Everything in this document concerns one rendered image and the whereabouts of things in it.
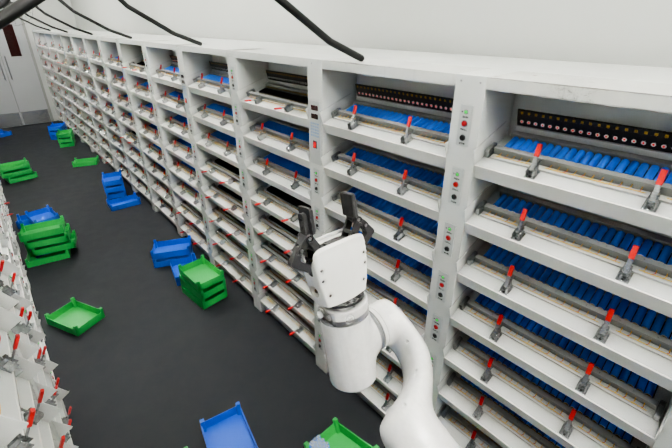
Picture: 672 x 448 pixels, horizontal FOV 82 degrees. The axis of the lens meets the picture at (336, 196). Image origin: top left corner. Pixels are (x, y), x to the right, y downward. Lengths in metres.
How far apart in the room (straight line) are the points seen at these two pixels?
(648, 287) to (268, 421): 1.78
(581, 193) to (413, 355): 0.64
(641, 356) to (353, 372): 0.83
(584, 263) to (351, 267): 0.75
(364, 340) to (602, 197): 0.71
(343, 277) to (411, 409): 0.21
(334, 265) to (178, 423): 1.90
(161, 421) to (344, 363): 1.85
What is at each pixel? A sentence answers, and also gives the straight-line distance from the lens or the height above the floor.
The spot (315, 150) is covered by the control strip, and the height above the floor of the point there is 1.34.
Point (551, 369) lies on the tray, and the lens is 1.45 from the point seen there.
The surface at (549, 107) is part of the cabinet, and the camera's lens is 1.33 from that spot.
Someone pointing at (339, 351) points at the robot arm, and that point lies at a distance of 0.66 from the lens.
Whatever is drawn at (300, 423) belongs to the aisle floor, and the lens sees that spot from 2.28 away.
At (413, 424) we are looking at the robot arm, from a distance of 0.64.
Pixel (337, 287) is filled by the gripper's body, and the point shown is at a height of 1.49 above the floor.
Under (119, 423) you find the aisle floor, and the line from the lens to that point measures 2.53.
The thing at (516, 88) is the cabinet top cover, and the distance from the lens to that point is 1.14.
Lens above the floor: 1.86
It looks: 24 degrees down
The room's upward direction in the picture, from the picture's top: straight up
